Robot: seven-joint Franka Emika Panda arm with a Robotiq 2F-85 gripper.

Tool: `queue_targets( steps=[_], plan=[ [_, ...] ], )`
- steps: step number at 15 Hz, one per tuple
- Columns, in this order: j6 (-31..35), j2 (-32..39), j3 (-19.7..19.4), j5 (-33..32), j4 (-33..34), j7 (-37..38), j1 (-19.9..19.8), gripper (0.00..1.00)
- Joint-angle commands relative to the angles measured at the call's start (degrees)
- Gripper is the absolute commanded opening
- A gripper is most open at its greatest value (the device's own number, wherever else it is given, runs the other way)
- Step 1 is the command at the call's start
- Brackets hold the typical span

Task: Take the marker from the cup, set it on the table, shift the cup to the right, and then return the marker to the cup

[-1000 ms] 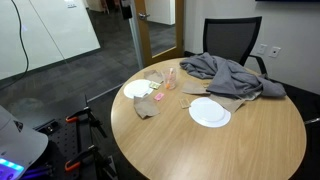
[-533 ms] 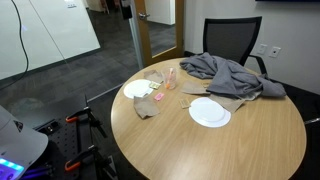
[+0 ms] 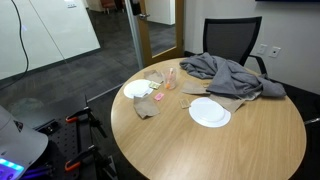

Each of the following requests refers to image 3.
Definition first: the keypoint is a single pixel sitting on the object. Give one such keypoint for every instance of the red chair behind glass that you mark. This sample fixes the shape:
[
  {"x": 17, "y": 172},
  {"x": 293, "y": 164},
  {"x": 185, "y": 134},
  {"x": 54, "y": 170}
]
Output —
[{"x": 107, "y": 3}]

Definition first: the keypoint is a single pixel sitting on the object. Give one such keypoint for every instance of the clear plastic cup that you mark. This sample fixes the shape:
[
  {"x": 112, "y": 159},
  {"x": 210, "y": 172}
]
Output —
[{"x": 164, "y": 74}]

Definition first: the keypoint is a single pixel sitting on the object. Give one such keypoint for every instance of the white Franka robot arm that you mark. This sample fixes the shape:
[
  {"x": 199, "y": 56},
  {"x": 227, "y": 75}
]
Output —
[{"x": 20, "y": 143}]

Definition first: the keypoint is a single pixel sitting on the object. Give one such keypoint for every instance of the white wall outlet plate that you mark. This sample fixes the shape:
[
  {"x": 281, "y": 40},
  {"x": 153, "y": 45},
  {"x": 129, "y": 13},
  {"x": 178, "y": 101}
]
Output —
[{"x": 261, "y": 49}]

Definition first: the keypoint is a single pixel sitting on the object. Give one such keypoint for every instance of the small white wall plate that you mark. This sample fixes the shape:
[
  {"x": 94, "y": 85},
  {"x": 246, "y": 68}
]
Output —
[{"x": 71, "y": 4}]

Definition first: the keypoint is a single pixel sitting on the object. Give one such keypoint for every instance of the pink sweetener packet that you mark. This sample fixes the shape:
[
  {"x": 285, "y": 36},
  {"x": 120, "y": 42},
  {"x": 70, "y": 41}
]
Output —
[{"x": 159, "y": 96}]

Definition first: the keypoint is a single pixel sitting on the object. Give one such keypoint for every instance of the white round plate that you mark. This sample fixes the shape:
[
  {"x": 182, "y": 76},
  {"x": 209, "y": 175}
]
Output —
[
  {"x": 136, "y": 88},
  {"x": 208, "y": 111}
]

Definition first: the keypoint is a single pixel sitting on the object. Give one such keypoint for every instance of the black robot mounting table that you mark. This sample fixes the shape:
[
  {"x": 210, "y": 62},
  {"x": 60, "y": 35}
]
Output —
[{"x": 66, "y": 140}]

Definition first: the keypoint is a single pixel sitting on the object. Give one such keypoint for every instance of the grey sweatshirt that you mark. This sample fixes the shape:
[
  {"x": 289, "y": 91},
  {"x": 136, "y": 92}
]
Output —
[{"x": 230, "y": 76}]

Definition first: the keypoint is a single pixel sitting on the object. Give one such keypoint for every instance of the black mesh office chair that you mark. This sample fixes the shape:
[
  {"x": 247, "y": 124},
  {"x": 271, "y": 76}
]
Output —
[{"x": 230, "y": 36}]

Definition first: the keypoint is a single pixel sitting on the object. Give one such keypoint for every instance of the small brown sugar packet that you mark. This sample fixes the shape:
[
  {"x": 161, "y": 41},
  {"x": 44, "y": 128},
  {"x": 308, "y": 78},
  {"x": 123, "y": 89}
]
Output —
[{"x": 185, "y": 103}]

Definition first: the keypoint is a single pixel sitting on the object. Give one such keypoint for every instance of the green sweetener packet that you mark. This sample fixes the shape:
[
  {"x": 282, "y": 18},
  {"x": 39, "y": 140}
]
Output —
[{"x": 154, "y": 85}]

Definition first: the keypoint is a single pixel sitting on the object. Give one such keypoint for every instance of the white wall plate dark dot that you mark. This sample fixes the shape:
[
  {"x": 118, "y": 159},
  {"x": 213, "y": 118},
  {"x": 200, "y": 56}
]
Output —
[{"x": 275, "y": 51}]

